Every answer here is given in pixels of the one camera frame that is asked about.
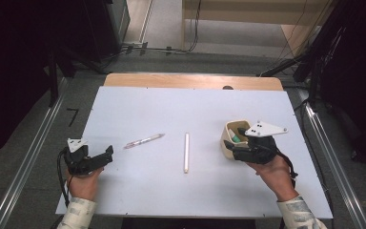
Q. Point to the clear ballpoint pen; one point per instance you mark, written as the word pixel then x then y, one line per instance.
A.
pixel 144 140

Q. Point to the aluminium floor rail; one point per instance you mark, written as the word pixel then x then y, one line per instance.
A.
pixel 333 168
pixel 28 159

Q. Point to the dark cabinet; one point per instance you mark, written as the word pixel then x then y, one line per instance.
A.
pixel 108 25

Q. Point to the black metal stand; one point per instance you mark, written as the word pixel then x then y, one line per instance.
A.
pixel 314 70
pixel 53 79

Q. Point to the person's left hand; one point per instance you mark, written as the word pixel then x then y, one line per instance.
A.
pixel 84 186

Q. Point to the green and white glue stick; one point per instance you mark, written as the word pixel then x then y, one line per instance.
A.
pixel 235 137

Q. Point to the white pen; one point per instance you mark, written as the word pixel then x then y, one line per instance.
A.
pixel 186 152

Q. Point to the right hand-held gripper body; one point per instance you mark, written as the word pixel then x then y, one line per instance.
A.
pixel 260 149

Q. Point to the white table board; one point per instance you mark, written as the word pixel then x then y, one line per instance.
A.
pixel 171 108

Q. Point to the light wooden cabinet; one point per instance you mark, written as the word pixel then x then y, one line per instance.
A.
pixel 251 12

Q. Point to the beige pen holder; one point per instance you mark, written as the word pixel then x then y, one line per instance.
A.
pixel 227 152

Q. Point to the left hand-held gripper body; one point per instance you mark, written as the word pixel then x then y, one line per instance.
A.
pixel 76 160

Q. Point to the dark table grommet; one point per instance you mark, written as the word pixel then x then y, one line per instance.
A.
pixel 227 87

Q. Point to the wooden table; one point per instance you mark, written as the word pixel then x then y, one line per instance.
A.
pixel 171 81

